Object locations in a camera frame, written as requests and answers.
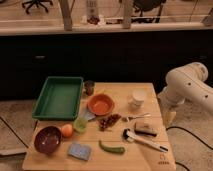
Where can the blue sponge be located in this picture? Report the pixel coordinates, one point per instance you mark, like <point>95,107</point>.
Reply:
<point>79,151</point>

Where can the wooden post right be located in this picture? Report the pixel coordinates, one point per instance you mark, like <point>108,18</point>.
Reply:
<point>127,4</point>

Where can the orange red bowl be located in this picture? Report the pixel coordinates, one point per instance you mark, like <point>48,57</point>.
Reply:
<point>100,104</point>

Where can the black office chair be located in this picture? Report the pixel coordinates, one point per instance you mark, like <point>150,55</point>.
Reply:
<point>28,4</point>

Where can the wooden post left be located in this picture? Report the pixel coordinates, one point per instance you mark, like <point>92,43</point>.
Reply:
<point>66,14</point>

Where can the orange fruit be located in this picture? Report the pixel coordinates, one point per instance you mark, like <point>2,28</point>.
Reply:
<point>67,130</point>

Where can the dark maroon bowl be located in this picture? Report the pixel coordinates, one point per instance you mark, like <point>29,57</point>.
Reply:
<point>47,140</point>

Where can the green pepper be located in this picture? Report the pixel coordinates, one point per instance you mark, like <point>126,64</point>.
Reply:
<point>113,150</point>

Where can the green plastic tray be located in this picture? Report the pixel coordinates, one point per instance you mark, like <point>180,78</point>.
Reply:
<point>59,99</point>

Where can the grey spatula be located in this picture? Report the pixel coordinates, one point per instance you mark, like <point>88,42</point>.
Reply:
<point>87,115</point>

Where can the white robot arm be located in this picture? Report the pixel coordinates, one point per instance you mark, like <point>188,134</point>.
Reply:
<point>185,82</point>

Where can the bunch of dark grapes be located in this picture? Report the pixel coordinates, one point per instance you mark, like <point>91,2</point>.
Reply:
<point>109,121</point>

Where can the wooden post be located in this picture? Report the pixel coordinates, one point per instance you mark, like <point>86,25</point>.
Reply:
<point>127,4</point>
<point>66,14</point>

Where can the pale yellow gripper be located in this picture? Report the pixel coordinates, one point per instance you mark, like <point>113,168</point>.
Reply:
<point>168,115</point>

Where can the small green cup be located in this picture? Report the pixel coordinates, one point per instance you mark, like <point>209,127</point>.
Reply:
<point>80,125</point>

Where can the dark metal cup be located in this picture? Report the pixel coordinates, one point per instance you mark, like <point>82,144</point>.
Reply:
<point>89,87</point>

